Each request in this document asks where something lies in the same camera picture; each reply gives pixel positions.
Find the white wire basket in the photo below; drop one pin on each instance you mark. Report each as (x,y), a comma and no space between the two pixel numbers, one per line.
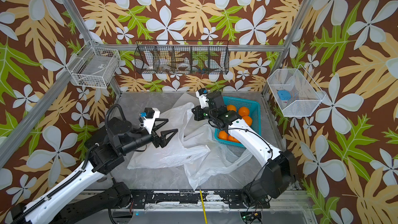
(306,94)
(94,66)

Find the black wire basket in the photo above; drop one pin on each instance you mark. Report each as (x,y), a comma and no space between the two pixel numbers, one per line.
(205,57)

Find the white wire basket right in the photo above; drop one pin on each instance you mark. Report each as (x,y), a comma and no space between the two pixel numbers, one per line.
(306,94)

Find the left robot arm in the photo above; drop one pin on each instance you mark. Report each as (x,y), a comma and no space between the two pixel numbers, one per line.
(108,148)

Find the white wire basket left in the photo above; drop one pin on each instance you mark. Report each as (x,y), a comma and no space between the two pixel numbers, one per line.
(94,66)

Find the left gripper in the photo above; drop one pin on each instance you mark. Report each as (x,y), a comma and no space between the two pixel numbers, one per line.
(161,140)

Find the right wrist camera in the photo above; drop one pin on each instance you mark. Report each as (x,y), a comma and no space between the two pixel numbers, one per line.
(201,94)

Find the teal plastic basket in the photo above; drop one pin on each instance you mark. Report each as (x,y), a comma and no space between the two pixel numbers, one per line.
(254,114)

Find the yellow stick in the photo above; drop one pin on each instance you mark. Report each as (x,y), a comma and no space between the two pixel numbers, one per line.
(203,206)

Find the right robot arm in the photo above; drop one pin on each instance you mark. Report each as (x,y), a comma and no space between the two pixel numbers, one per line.
(278,167)

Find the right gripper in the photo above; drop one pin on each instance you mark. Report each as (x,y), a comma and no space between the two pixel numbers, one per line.
(198,115)

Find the blue object in basket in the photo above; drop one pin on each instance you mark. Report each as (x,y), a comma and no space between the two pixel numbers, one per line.
(284,95)

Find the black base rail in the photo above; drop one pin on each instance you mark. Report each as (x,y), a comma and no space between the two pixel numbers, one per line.
(146,199)

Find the orange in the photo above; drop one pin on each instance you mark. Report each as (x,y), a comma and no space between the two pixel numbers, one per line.
(231,108)
(248,120)
(232,139)
(244,111)
(222,135)

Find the printed white plastic bag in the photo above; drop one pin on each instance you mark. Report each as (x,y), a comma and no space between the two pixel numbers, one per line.
(177,152)

